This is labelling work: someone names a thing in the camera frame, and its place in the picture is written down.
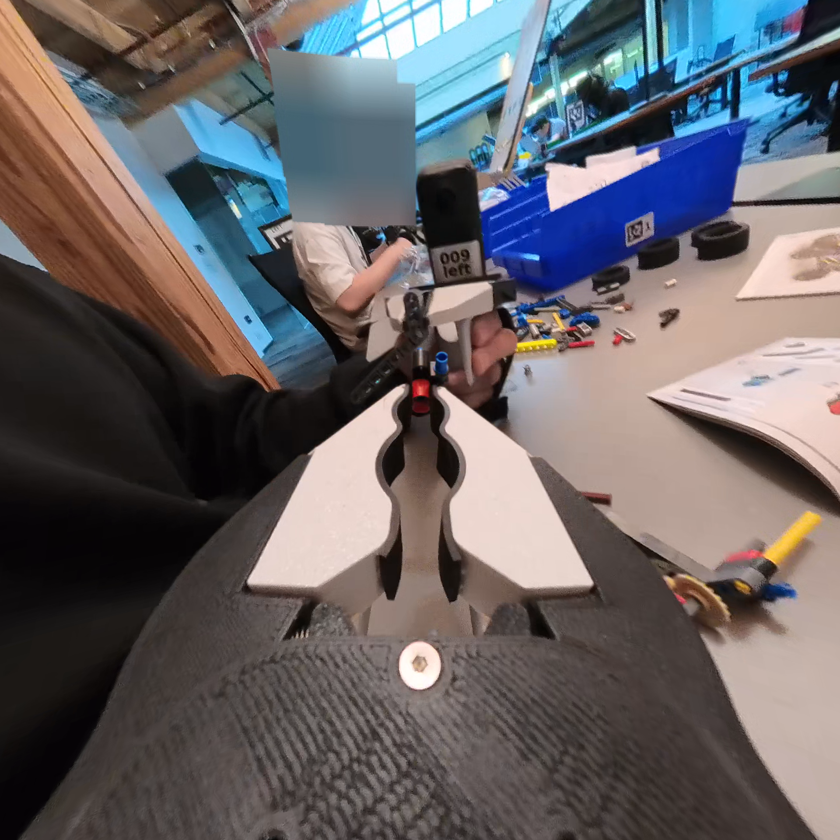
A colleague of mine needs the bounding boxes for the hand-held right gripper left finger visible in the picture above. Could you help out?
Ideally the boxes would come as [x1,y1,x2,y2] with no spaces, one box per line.
[246,386,411,621]

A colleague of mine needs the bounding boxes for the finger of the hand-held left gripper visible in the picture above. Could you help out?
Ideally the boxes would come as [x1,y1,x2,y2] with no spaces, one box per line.
[423,282,497,343]
[365,292,416,363]

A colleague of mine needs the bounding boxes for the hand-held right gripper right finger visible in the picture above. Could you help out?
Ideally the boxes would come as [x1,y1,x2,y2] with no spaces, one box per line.
[433,386,595,621]

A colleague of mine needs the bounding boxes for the dark grey lego beam assembly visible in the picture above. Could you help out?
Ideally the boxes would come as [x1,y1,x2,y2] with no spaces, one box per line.
[351,292,450,416]

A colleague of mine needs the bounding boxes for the person's left forearm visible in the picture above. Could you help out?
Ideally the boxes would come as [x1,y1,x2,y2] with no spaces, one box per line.
[197,354,404,487]

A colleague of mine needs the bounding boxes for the pile of loose lego pieces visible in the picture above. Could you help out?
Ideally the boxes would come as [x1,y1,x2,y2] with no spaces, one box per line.
[512,292,637,355]

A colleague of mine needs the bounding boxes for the lego gear and yellow axle assembly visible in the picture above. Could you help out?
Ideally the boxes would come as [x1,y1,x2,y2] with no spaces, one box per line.
[607,508,823,631]

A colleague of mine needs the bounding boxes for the person's left hand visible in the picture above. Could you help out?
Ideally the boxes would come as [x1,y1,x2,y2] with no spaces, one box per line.
[451,311,519,409]

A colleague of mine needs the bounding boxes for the clear plastic bag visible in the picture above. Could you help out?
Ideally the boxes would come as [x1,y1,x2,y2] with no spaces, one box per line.
[387,243,434,290]

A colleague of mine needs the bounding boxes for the black office chair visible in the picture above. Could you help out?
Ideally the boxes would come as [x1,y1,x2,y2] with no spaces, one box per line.
[248,246,352,365]

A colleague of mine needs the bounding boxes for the blue plastic bin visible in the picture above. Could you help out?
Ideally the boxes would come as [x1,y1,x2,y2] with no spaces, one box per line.
[479,118,752,293]

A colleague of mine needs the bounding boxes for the white paper sheets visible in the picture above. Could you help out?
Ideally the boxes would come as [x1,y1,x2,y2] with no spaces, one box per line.
[545,146,661,211]

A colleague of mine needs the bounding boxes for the white board panel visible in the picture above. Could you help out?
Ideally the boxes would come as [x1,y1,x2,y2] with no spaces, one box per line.
[491,0,553,177]

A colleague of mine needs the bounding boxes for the person's black clothing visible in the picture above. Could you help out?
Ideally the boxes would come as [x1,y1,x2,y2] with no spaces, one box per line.
[0,252,309,837]

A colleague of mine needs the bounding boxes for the open instruction booklet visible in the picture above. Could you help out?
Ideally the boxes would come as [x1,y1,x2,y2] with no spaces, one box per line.
[646,336,840,501]

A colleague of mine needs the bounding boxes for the closed instruction booklet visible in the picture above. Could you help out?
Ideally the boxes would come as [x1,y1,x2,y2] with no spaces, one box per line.
[735,226,840,303]

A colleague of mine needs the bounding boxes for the wooden post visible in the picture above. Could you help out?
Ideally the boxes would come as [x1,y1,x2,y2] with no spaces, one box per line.
[0,0,280,391]

